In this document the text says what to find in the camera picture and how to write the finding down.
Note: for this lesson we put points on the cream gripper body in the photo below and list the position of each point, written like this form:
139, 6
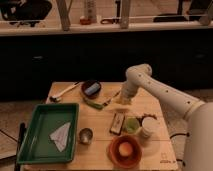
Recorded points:
124, 100

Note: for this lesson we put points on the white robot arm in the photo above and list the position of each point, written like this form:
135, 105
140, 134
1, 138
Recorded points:
198, 150

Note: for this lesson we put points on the white cup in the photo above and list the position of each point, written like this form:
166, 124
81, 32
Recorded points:
148, 127

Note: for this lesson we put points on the small metal cup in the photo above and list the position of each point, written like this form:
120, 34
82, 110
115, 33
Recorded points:
86, 136

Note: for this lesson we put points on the small screwdriver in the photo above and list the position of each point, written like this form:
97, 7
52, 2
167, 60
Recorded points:
111, 99

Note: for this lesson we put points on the black rectangular block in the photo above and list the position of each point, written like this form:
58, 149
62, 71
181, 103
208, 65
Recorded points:
117, 123

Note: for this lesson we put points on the green pepper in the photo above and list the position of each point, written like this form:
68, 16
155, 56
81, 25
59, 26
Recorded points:
92, 104

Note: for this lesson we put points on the dark red small plate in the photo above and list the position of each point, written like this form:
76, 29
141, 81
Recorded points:
148, 115

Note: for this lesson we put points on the blue rectangular block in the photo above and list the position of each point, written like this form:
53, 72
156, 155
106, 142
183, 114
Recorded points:
92, 89

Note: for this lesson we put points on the dark bowl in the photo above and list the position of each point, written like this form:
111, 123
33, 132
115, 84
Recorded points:
87, 84

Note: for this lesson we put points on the orange round fruit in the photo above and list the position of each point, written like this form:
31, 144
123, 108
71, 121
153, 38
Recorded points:
125, 149

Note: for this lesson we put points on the orange bowl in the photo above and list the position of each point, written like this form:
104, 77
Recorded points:
121, 161

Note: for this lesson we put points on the green plastic tray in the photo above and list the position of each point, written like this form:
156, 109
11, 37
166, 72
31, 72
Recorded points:
37, 147

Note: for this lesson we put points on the red object on floor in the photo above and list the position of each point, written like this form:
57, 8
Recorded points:
84, 21

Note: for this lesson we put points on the black bar beside table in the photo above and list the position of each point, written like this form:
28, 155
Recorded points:
22, 130

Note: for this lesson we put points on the black office chair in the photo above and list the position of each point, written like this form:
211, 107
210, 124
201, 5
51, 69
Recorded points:
29, 12

